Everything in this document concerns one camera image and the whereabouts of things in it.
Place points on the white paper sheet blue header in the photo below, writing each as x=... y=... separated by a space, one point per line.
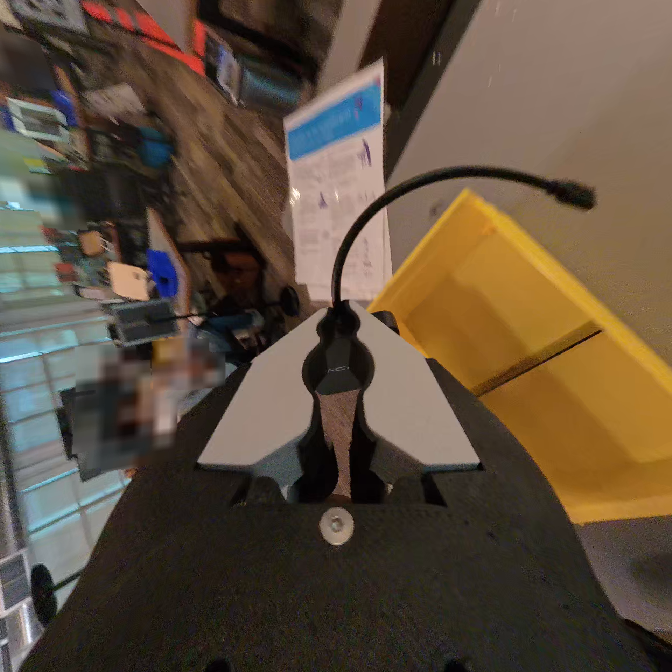
x=325 y=157

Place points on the yellow plastic bin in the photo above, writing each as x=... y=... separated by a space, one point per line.
x=525 y=315

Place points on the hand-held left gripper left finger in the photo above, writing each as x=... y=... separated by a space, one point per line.
x=252 y=420

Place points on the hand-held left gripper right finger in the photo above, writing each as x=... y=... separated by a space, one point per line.
x=420 y=420

